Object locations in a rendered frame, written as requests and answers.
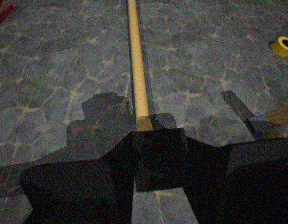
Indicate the yellow ring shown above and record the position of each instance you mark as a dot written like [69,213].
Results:
[280,47]

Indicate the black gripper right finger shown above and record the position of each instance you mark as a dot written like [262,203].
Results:
[214,170]

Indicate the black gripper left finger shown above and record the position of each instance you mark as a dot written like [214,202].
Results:
[111,177]

